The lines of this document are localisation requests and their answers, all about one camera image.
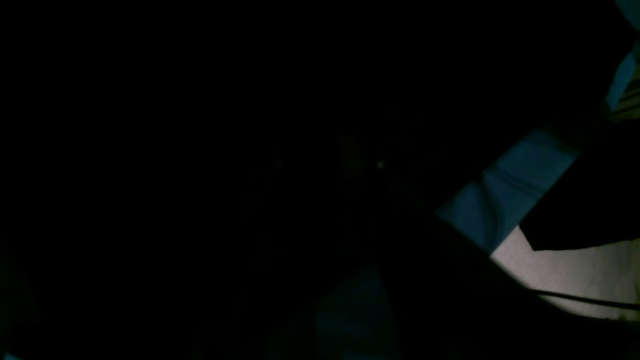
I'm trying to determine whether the black printed t-shirt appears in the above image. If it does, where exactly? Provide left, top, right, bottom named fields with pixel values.
left=1, top=0, right=639, bottom=360

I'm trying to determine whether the teal table cloth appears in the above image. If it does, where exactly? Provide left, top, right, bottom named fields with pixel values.
left=437, top=0, right=639, bottom=254

